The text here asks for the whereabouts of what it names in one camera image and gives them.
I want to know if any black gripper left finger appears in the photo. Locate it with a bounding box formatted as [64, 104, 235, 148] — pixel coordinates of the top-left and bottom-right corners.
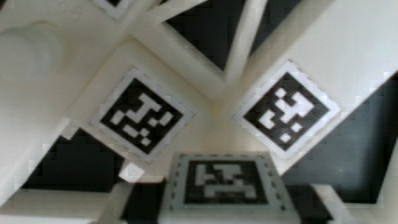
[89, 182, 133, 224]

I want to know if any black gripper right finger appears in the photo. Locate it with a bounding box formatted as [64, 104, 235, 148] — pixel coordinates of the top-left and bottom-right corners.
[311, 184, 359, 224]

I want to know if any white tagged cube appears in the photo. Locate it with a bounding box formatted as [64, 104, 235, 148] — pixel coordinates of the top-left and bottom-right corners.
[158, 152, 300, 224]

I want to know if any white chair back frame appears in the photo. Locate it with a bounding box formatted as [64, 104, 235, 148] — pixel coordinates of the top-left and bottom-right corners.
[0, 0, 398, 206]

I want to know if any white chair seat part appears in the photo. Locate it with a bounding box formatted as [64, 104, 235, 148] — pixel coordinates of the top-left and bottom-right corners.
[0, 189, 110, 224]

